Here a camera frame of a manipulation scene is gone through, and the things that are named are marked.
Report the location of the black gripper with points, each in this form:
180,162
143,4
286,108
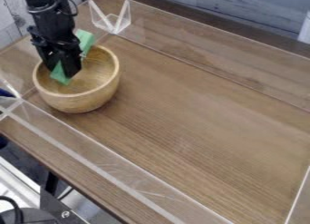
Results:
52,35

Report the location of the black metal bracket with screw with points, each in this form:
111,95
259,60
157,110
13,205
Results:
60,211

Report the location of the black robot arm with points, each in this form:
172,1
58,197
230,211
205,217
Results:
56,44

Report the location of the black table leg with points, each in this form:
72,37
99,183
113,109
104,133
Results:
50,183

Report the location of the clear acrylic tray wall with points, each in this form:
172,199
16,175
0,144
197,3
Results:
201,142

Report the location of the clear acrylic corner bracket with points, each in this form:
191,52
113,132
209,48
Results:
109,23

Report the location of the light wooden bowl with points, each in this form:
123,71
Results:
91,87

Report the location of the green rectangular block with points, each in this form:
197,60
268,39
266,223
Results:
85,40

